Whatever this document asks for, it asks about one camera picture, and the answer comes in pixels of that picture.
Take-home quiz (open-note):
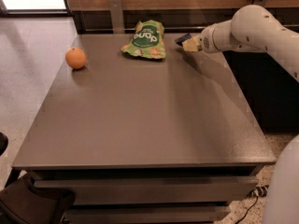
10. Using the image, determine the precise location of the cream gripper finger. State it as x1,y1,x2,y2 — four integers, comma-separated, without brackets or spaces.
182,35,202,52

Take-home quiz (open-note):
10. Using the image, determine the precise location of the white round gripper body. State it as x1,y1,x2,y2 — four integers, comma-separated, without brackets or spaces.
200,24,219,53

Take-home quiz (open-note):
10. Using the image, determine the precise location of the blue rxbar blueberry wrapper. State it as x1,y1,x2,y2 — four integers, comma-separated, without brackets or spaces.
175,34,192,47

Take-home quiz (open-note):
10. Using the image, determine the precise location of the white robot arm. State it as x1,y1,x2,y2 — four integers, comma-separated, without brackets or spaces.
181,5,299,224

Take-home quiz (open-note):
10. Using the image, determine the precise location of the green rice chip bag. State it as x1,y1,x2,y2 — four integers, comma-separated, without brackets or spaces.
121,20,166,60

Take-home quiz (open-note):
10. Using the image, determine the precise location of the orange fruit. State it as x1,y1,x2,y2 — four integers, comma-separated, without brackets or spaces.
65,47,87,69

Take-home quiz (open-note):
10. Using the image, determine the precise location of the upper grey drawer front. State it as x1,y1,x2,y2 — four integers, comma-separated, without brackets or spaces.
35,176,257,205

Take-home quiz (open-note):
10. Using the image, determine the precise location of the grey drawer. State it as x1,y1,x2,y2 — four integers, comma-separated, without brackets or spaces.
65,206,230,224
35,176,257,205

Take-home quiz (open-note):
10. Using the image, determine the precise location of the white power strip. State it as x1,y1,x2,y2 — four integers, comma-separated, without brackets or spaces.
247,185,269,198

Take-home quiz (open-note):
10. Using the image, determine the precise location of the lower grey drawer front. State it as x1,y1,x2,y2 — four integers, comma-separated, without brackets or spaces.
65,206,230,224

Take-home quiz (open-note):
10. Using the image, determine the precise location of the dark brown chair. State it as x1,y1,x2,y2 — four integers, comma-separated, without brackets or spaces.
0,132,77,224

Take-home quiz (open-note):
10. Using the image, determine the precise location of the right metal wall bracket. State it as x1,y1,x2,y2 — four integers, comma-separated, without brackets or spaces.
252,0,267,7

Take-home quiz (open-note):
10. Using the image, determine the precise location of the metal wall bracket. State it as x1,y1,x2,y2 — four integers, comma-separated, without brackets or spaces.
108,0,124,34
252,0,267,7

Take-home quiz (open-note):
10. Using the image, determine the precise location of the left metal wall bracket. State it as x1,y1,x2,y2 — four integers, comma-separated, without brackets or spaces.
108,0,124,34

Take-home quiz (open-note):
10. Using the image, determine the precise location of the black power cable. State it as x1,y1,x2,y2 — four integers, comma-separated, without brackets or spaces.
235,195,260,224

